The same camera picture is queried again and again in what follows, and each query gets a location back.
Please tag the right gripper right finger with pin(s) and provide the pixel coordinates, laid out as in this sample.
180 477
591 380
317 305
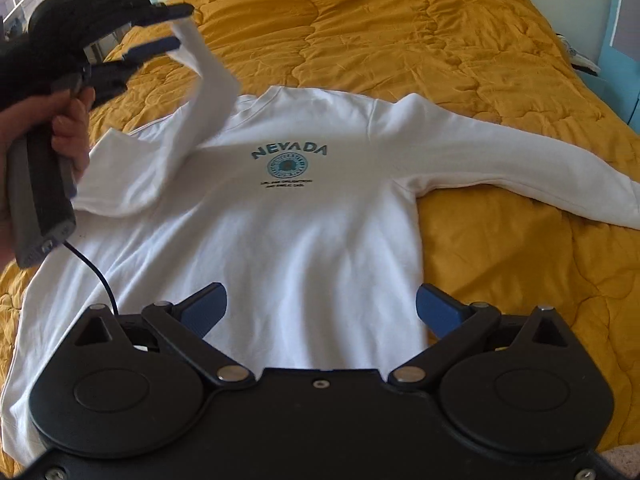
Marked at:
459 329

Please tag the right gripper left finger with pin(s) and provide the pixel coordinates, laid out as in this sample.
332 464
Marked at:
182 327

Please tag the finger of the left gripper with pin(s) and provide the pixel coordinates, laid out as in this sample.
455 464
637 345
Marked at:
144 52
162 12

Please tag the white Nevada sweatshirt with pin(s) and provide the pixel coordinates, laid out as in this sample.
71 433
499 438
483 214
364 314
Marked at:
301 202

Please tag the person's left hand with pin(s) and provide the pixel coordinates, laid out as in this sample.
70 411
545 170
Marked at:
69 117

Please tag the mustard yellow quilted bedspread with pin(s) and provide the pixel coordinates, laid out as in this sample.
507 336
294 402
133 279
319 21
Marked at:
495 61

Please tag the white blue bedside furniture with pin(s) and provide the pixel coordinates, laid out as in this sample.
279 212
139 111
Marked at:
615 80

